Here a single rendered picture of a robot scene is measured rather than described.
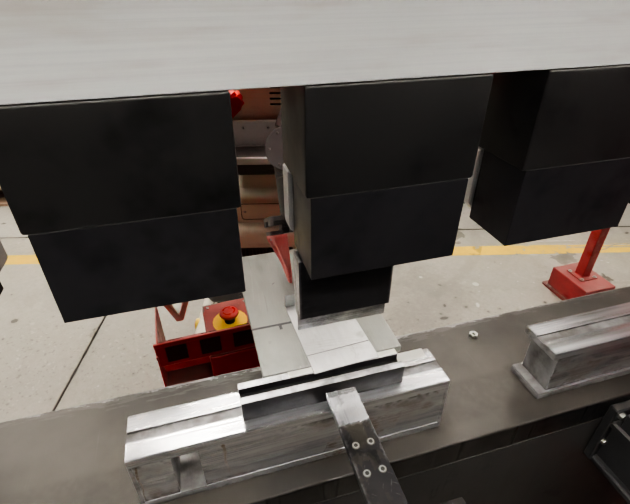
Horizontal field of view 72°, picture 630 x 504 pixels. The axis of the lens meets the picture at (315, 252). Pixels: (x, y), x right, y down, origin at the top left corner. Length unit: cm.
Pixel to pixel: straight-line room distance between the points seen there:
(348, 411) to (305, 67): 35
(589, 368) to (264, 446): 49
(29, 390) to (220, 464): 162
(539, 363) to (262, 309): 42
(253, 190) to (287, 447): 79
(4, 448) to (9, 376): 150
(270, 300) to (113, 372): 147
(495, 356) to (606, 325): 16
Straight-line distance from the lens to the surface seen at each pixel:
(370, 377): 55
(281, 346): 57
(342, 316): 48
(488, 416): 70
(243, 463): 58
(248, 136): 111
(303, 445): 58
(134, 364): 205
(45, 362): 223
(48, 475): 70
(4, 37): 31
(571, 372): 75
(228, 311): 93
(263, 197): 120
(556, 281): 256
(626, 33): 45
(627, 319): 81
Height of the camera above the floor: 141
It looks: 33 degrees down
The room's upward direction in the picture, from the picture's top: straight up
